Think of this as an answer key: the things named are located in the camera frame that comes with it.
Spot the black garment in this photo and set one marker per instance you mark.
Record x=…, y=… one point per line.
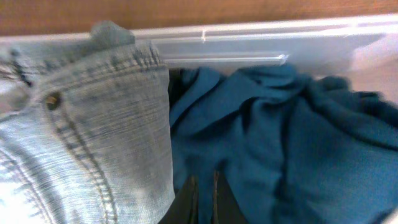
x=220, y=204

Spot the blue garment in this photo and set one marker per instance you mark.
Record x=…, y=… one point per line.
x=292, y=148

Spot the light blue jeans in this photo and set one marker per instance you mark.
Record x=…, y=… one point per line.
x=85, y=134

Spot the clear plastic storage container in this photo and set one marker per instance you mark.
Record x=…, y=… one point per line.
x=361, y=48

